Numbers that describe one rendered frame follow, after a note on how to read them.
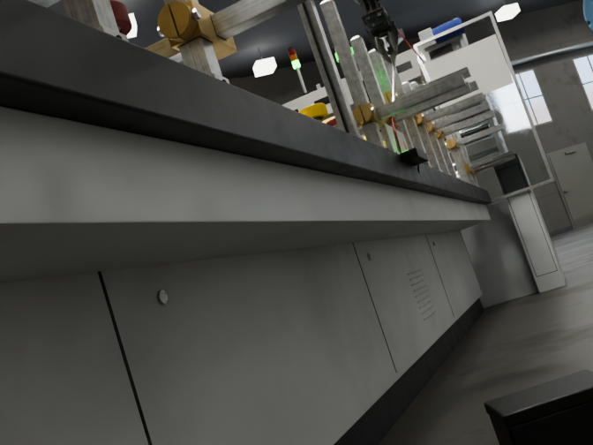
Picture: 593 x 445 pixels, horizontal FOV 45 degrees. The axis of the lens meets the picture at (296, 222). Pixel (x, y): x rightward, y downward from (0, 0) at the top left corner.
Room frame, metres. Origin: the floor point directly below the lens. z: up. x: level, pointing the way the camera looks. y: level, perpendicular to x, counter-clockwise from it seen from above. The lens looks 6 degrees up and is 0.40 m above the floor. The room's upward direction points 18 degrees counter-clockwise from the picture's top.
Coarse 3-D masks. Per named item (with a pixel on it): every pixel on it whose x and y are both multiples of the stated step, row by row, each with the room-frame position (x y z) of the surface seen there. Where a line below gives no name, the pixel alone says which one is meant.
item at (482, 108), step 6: (486, 102) 3.02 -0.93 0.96; (474, 108) 3.04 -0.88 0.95; (480, 108) 3.03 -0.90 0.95; (486, 108) 3.03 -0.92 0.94; (456, 114) 3.07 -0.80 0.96; (462, 114) 3.06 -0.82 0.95; (468, 114) 3.05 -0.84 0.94; (474, 114) 3.04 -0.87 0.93; (444, 120) 3.08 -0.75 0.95; (450, 120) 3.08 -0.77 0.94; (456, 120) 3.07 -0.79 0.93; (438, 126) 3.10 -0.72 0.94; (444, 126) 3.10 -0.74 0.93
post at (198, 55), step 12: (168, 0) 0.94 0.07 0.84; (180, 0) 0.94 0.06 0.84; (192, 0) 0.95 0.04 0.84; (180, 48) 0.94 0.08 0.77; (192, 48) 0.94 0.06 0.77; (204, 48) 0.93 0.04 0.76; (192, 60) 0.94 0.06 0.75; (204, 60) 0.93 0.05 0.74; (216, 60) 0.96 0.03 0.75; (204, 72) 0.94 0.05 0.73; (216, 72) 0.95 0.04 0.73
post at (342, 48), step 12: (324, 0) 1.89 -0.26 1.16; (324, 12) 1.89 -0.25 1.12; (336, 12) 1.89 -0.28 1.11; (336, 24) 1.88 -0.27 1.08; (336, 36) 1.89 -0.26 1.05; (336, 48) 1.89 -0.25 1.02; (348, 48) 1.88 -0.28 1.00; (348, 60) 1.88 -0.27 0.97; (348, 72) 1.89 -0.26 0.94; (348, 84) 1.89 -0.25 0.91; (360, 84) 1.88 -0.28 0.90; (360, 96) 1.88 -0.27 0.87; (372, 132) 1.88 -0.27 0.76; (384, 144) 1.91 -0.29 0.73
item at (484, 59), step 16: (464, 48) 4.45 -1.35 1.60; (480, 48) 4.42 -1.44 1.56; (496, 48) 4.39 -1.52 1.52; (432, 64) 4.52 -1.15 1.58; (448, 64) 4.49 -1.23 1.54; (464, 64) 4.46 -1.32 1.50; (480, 64) 4.43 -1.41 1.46; (496, 64) 4.40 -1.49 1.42; (480, 80) 4.44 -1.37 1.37; (496, 80) 4.42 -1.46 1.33; (512, 80) 4.39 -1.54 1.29; (464, 96) 4.48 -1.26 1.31
